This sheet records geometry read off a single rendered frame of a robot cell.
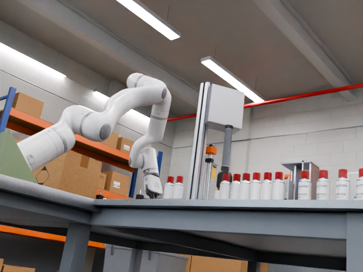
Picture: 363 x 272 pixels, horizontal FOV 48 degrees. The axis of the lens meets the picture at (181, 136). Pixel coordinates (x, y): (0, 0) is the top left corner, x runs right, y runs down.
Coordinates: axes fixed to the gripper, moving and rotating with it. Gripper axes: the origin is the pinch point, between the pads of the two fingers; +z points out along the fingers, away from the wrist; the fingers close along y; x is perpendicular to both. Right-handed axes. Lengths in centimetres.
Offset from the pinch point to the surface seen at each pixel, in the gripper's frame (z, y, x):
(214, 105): -25, -16, -54
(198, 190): 9.4, -14.1, -35.9
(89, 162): -21.8, -28.5, 15.9
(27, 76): -338, 126, 305
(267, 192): 17, -2, -62
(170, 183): -6.1, -1.1, -12.8
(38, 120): -229, 111, 256
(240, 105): -26, -6, -62
